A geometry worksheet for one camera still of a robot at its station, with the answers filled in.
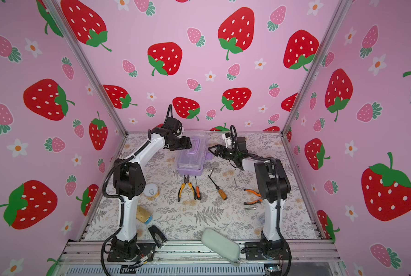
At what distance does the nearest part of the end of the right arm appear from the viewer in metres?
0.81

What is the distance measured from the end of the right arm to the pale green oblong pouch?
33 cm

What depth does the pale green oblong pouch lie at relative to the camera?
2.37ft
